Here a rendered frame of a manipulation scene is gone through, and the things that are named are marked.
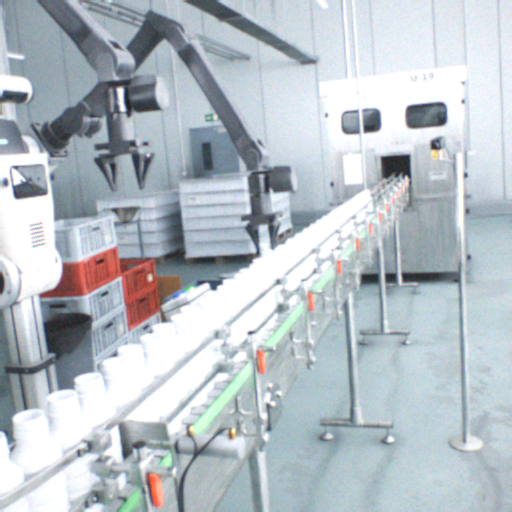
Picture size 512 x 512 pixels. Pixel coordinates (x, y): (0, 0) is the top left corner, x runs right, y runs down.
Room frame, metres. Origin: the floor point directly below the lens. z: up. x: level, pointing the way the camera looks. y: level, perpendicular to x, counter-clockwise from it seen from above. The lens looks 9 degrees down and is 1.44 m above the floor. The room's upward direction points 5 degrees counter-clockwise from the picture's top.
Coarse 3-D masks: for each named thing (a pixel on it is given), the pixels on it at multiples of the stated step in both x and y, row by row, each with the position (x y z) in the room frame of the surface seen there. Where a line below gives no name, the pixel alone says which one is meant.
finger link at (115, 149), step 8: (112, 144) 1.21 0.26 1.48; (120, 144) 1.20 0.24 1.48; (128, 144) 1.20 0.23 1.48; (112, 152) 1.21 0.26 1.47; (120, 152) 1.20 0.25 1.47; (128, 152) 1.20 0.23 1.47; (136, 152) 1.19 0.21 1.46; (144, 152) 1.21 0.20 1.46; (136, 160) 1.20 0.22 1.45; (144, 160) 1.24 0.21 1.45; (152, 160) 1.25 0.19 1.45; (136, 168) 1.20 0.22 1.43; (144, 168) 1.24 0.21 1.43; (144, 176) 1.23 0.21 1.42; (144, 184) 1.23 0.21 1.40
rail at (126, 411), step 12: (372, 192) 4.31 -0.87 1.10; (324, 240) 2.16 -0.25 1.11; (312, 252) 1.96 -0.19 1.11; (300, 264) 1.78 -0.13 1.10; (288, 300) 1.62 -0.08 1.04; (240, 312) 1.25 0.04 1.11; (276, 312) 1.50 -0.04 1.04; (228, 324) 1.18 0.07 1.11; (264, 324) 1.40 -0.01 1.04; (216, 336) 1.11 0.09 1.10; (204, 348) 1.05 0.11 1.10; (168, 372) 0.91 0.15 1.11; (216, 372) 1.09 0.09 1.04; (156, 384) 0.87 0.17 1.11; (204, 384) 1.04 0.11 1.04; (144, 396) 0.83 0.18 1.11; (192, 396) 0.98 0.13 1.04; (132, 408) 0.80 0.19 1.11; (180, 408) 0.94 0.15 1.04; (120, 420) 0.76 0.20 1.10; (168, 420) 0.89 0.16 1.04; (132, 456) 0.78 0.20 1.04
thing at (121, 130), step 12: (108, 120) 1.22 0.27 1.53; (120, 120) 1.21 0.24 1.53; (132, 120) 1.23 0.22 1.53; (108, 132) 1.22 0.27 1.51; (120, 132) 1.21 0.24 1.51; (132, 132) 1.22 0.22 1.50; (96, 144) 1.22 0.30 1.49; (108, 144) 1.21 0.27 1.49; (132, 144) 1.20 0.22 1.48; (144, 144) 1.24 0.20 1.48
